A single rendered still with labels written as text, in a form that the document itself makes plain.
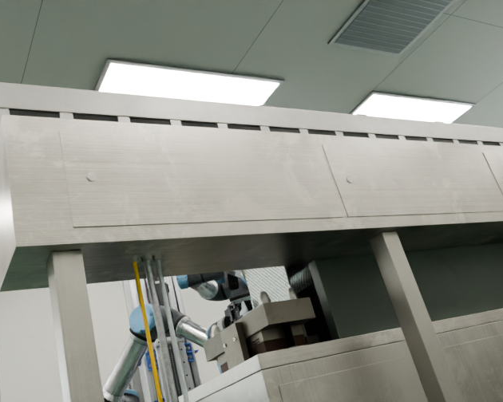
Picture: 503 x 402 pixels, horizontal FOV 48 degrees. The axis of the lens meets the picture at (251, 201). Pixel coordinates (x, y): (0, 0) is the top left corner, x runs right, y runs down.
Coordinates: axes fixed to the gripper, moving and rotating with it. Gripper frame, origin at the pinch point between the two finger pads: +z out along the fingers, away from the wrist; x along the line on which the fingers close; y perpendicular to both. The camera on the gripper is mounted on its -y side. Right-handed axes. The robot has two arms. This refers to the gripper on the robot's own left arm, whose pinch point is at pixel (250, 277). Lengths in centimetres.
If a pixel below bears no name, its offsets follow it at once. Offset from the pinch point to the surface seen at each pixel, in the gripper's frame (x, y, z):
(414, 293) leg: 12, 16, 63
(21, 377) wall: -20, -190, -298
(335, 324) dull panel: -3, 4, 50
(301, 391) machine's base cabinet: -21, -8, 60
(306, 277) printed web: 7.6, 6.9, 22.3
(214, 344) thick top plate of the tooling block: -24.5, -12.6, 20.9
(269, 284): -4.8, 4.6, 18.8
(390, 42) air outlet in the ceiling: 164, 105, -115
